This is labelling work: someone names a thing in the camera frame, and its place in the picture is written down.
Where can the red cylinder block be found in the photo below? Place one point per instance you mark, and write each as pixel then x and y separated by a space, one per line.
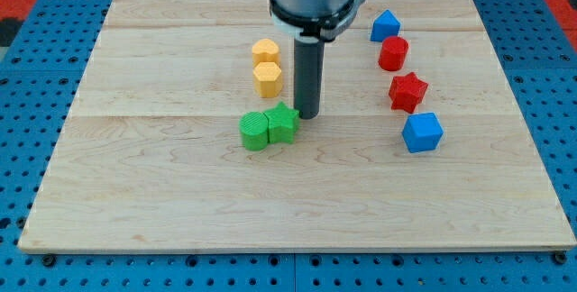
pixel 394 50

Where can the blue triangle block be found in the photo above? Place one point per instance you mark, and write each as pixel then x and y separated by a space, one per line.
pixel 386 25

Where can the yellow hexagon block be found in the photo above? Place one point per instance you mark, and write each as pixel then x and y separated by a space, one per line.
pixel 268 79

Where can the red star block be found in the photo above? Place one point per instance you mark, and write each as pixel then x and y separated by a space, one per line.
pixel 407 92

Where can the green cylinder block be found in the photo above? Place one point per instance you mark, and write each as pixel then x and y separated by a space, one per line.
pixel 253 128

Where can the blue cube block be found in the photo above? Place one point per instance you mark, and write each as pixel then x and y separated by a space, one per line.
pixel 422 132

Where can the yellow heart block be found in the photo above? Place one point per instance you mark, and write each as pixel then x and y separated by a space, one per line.
pixel 265 50

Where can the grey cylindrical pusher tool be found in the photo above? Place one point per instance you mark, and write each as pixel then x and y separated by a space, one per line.
pixel 307 80

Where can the wooden board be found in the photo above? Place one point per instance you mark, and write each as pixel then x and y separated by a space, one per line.
pixel 149 159

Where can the green star block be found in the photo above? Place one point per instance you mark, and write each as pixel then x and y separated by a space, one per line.
pixel 283 123

